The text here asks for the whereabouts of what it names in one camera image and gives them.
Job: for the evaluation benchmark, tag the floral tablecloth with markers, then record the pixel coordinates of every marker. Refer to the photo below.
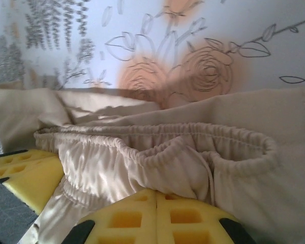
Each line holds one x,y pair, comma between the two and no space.
66,25

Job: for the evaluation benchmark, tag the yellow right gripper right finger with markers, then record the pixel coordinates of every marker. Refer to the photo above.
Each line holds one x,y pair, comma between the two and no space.
188,223

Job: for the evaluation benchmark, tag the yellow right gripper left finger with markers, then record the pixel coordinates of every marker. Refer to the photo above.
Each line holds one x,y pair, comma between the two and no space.
127,223

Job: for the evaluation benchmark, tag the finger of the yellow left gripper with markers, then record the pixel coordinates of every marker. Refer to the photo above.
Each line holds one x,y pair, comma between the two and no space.
33,175
5,216

